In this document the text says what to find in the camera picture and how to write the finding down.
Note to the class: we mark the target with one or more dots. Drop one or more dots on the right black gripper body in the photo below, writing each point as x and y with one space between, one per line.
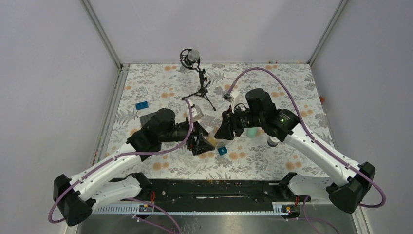
240 120

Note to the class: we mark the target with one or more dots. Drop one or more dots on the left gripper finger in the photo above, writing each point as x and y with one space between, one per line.
199 130
201 145

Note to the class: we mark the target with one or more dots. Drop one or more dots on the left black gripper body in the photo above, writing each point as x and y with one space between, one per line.
191 139

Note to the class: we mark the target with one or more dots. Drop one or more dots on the teal pill organizer box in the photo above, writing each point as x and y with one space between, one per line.
222 151

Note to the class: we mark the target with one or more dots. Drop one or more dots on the white pill bottle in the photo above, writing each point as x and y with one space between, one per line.
273 141

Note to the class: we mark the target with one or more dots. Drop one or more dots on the amber glass pill bottle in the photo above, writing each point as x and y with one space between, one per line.
211 138

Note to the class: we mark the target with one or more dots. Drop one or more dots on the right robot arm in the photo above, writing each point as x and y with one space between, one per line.
348 181

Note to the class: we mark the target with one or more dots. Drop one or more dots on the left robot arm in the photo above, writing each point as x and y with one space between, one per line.
78 196

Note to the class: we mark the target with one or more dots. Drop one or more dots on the mint green tube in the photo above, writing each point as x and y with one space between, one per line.
252 132

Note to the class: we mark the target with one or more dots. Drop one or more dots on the floral table mat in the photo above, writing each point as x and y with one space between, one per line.
291 86

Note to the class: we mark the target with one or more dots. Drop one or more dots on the grey lego baseplate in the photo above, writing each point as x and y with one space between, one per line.
145 118

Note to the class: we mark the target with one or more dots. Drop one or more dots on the blue lego brick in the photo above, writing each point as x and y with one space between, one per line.
141 105

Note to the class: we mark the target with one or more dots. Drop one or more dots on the black base frame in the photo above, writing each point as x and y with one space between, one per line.
185 195

